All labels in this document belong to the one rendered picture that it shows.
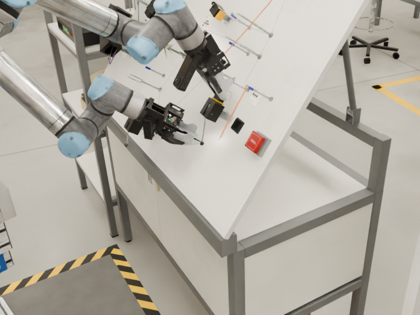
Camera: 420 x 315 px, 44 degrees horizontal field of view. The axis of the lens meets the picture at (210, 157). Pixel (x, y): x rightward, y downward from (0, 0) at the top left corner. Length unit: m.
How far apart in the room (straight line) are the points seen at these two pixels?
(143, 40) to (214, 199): 0.52
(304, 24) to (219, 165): 0.48
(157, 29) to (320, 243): 0.89
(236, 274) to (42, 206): 1.90
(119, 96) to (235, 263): 0.60
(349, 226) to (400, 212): 1.31
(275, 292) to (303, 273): 0.12
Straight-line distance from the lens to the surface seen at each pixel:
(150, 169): 1.86
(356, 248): 1.93
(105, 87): 1.46
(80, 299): 2.62
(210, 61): 1.45
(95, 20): 1.37
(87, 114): 1.50
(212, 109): 1.53
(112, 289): 2.62
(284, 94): 1.47
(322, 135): 3.78
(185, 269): 2.01
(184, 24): 1.37
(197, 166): 1.64
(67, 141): 1.41
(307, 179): 1.85
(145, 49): 1.32
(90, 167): 3.09
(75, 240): 2.95
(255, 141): 1.43
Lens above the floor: 1.83
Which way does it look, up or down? 31 degrees down
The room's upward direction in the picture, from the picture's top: 3 degrees counter-clockwise
